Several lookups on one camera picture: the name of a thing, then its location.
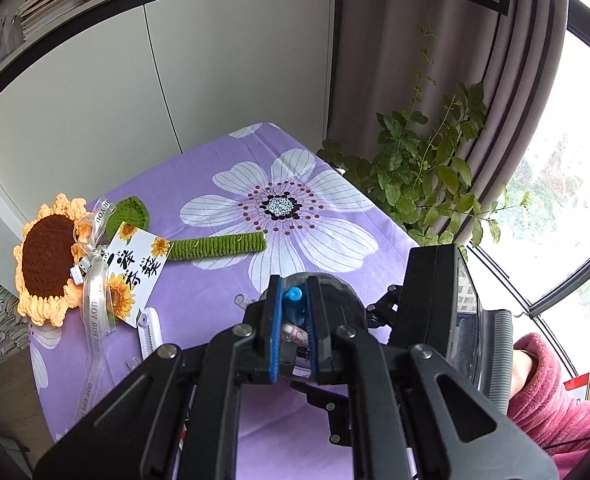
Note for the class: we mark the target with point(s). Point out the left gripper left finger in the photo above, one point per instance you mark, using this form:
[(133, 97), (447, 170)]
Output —
[(177, 414)]

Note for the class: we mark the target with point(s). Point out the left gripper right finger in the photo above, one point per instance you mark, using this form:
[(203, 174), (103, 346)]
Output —
[(412, 415)]

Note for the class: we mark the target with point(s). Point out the grey fabric pen holder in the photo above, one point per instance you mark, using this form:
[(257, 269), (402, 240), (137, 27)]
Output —
[(330, 303)]

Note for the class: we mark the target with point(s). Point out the blue pen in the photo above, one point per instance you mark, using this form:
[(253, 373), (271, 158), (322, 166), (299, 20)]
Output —
[(294, 307)]

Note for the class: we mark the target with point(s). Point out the pink sleeve forearm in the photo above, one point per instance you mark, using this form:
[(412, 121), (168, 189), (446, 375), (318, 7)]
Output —
[(554, 420)]

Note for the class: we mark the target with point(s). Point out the person right hand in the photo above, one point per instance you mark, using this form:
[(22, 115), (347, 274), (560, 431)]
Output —
[(522, 364)]

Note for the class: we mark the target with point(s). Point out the white correction tape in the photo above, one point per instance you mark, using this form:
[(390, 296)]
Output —
[(149, 332)]

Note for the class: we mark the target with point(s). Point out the green potted plant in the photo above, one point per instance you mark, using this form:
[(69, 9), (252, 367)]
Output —
[(422, 182)]

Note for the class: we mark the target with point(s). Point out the sunflower gift card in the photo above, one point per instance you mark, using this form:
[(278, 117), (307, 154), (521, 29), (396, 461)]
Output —
[(136, 258)]

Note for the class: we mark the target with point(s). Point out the clear printed ribbon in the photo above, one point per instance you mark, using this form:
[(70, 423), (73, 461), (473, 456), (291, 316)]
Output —
[(91, 272)]

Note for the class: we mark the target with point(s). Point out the crochet sunflower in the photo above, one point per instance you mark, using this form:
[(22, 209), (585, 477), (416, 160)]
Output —
[(54, 255)]

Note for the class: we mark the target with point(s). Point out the purple floral tablecloth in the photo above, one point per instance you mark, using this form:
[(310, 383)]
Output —
[(257, 178)]

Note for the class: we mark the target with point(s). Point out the grey curtain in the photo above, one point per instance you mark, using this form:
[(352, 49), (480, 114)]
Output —
[(513, 52)]

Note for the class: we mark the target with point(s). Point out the white bookshelf cabinet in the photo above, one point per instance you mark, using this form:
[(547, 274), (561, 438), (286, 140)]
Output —
[(119, 86)]

